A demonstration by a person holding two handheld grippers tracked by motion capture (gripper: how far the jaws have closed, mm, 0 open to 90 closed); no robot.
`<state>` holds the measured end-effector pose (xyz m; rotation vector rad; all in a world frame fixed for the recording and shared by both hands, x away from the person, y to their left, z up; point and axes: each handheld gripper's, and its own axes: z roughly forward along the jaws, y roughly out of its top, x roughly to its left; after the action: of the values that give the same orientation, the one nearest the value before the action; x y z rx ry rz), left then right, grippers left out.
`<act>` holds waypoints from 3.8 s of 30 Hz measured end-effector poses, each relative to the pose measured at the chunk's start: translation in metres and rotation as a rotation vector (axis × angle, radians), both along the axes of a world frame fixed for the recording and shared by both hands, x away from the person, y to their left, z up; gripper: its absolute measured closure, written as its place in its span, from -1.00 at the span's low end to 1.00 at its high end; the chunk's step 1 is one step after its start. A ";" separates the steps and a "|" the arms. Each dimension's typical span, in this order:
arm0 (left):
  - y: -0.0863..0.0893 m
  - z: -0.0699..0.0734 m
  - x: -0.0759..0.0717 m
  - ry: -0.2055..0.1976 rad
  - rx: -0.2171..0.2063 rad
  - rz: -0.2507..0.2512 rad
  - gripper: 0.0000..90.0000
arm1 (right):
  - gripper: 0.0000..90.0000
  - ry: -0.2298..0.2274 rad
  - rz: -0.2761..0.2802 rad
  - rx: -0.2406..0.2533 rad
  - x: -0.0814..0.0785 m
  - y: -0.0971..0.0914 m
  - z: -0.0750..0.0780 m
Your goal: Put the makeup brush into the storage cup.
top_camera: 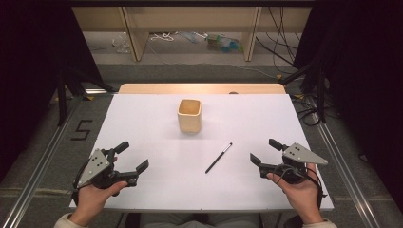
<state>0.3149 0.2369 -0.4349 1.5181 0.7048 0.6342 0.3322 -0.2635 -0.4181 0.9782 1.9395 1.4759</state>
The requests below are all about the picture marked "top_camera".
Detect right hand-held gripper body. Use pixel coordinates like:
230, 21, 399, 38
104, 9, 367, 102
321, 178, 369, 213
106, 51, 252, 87
259, 142, 329, 185

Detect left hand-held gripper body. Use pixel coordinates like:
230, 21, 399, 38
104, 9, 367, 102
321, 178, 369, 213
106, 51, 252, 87
77, 148, 141, 191

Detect black pen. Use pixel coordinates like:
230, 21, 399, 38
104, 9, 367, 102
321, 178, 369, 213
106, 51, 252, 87
204, 142, 234, 175

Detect beige square pen holder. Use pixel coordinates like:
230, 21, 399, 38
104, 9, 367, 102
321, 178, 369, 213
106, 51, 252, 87
176, 98, 203, 134

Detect person's left hand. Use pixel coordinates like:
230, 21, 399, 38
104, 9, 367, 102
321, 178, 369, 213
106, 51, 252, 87
68, 180, 129, 228

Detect person's right hand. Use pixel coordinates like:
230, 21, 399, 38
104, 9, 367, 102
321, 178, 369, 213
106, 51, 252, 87
266, 162, 324, 226

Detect white table board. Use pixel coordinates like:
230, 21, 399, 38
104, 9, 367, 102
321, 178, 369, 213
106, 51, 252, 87
68, 93, 335, 213

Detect black stand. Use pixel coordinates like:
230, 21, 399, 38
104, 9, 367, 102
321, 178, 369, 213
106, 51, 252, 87
279, 58, 328, 124
56, 66, 114, 127

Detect wooden table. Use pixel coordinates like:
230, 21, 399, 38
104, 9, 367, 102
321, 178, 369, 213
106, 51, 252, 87
117, 83, 287, 95

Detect clear plastic bag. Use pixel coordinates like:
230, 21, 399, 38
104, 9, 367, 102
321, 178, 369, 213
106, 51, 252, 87
110, 32, 131, 54

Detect pile of plastic bottles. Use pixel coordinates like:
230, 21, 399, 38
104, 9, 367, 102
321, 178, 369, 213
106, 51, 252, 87
204, 32, 244, 54

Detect wooden shelf unit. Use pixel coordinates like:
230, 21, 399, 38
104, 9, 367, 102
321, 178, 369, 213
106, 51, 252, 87
71, 6, 314, 63

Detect left hand-held gripper cable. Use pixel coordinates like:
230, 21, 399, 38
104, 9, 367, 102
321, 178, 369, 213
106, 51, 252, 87
71, 157, 91, 207

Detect hand-held gripper cable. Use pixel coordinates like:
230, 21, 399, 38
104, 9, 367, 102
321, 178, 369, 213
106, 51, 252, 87
272, 163, 328, 211
71, 157, 91, 207

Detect right hand-held gripper cable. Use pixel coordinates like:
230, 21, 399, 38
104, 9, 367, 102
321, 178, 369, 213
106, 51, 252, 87
272, 163, 328, 211

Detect black floor cables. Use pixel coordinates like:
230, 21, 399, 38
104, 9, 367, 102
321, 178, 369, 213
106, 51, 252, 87
290, 94, 321, 127

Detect metal floor rail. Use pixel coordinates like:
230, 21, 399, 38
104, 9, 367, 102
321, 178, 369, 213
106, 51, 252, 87
0, 94, 84, 228
307, 94, 383, 228

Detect white floor cable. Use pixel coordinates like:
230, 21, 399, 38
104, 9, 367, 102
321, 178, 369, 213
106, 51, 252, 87
144, 40, 280, 81

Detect hanging black cables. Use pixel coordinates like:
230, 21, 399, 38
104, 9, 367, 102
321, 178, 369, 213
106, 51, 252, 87
254, 6, 306, 76

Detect white rope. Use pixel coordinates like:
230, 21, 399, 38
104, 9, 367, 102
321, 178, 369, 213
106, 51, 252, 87
149, 31, 176, 43

